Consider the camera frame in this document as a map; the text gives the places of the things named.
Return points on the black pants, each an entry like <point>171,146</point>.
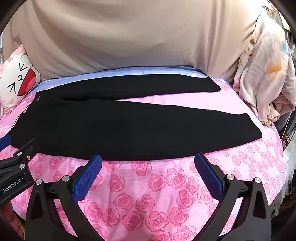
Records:
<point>138,129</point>

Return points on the pink rose print bed sheet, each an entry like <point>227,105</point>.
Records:
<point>150,197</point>

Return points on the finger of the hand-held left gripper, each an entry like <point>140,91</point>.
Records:
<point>22,153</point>
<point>5,141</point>

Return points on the white cartoon face pillow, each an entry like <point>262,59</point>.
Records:
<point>17,76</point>

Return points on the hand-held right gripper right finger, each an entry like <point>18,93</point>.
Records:
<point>208,177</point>

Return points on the pale floral fleece blanket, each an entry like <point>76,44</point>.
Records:
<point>261,76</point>

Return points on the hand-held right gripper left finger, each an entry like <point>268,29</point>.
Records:
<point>89,177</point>

